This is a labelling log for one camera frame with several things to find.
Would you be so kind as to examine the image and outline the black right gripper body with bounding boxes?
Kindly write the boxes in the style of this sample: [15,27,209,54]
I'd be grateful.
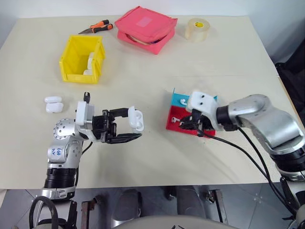
[190,109,215,135]

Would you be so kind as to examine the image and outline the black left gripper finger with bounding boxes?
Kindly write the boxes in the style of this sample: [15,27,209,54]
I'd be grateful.
[106,133,143,145]
[109,107,131,120]

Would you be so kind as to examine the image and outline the dark rounded shape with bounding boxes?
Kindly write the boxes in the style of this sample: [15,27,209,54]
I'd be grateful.
[111,188,144,223]

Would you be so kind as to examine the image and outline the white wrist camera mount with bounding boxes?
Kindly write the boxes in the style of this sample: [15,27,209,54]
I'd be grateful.
[74,101,96,127]
[185,91,225,132]

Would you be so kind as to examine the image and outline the red and blue tray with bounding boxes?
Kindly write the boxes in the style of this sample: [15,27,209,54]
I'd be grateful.
[165,88,224,138]

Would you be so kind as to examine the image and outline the rusty metal frame leg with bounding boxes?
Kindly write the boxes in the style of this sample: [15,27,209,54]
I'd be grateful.
[206,189,230,225]
[80,195,101,229]

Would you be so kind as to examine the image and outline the orange black pliers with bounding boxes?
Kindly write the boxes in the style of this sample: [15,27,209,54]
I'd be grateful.
[78,19,114,35]

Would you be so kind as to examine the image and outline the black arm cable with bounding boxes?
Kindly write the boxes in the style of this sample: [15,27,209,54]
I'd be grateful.
[73,140,94,187]
[197,125,301,217]

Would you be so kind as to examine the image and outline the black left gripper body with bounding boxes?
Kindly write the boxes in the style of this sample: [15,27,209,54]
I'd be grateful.
[91,109,119,144]

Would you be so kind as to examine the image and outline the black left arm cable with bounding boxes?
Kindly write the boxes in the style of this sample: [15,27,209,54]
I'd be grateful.
[73,140,94,187]

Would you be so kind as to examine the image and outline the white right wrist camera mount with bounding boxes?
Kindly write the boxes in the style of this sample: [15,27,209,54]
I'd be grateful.
[185,91,225,132]

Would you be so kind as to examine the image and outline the yellow plastic bin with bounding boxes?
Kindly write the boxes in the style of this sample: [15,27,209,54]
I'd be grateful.
[59,34,106,85]

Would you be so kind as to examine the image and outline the grey robot torso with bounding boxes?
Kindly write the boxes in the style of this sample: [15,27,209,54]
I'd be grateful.
[113,214,240,229]

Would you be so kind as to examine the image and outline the clear tape roll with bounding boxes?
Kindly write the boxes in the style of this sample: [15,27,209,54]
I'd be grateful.
[185,17,212,44]

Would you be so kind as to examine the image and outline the black chair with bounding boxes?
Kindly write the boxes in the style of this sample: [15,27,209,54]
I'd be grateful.
[274,42,305,126]

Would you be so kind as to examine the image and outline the white earbud case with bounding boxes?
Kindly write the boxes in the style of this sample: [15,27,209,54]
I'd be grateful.
[44,95,65,114]
[127,105,145,133]
[86,52,96,70]

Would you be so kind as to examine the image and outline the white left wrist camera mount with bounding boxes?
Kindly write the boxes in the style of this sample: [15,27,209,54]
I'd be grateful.
[74,101,96,127]

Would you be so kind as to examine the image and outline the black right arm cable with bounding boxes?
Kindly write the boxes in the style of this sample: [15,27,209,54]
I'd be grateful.
[197,125,301,217]

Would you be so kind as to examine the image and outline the pink fabric pouch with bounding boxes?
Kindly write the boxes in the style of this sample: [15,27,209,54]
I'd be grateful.
[114,6,179,55]

